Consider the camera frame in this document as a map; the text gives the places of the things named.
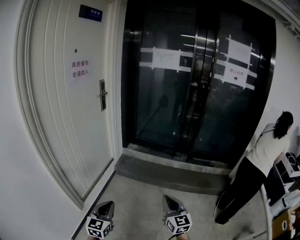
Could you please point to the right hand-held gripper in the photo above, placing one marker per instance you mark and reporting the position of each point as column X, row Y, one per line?
column 178, row 223

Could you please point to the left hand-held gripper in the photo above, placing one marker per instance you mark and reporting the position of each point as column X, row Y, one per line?
column 98, row 226

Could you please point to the person's right forearm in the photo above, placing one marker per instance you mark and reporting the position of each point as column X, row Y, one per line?
column 182, row 237

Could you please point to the person's left forearm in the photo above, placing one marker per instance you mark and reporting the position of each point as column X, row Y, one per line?
column 93, row 238

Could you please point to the black glass double door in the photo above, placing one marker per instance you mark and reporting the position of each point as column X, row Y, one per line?
column 164, row 105

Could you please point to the metal door lock with lever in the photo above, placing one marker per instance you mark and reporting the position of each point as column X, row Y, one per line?
column 102, row 100

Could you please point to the dark blue door sign plate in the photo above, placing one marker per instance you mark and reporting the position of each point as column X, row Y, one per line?
column 90, row 13

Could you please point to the cardboard box with hand hole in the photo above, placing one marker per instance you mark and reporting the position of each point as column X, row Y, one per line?
column 280, row 226

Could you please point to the light blue cloth bundle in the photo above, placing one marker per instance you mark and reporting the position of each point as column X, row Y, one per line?
column 288, row 201

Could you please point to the white paper notice red text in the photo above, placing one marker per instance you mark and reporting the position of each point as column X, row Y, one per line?
column 79, row 70

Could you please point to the taped paper notice small print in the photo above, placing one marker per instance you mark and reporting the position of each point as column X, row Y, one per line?
column 166, row 58

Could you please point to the taped blank white paper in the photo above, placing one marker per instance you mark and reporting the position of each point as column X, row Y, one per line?
column 239, row 51

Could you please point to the white metal table frame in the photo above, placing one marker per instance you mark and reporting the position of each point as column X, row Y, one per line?
column 268, row 211

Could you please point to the taped paper notice camera icon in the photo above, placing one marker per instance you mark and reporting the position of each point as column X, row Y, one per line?
column 235, row 75

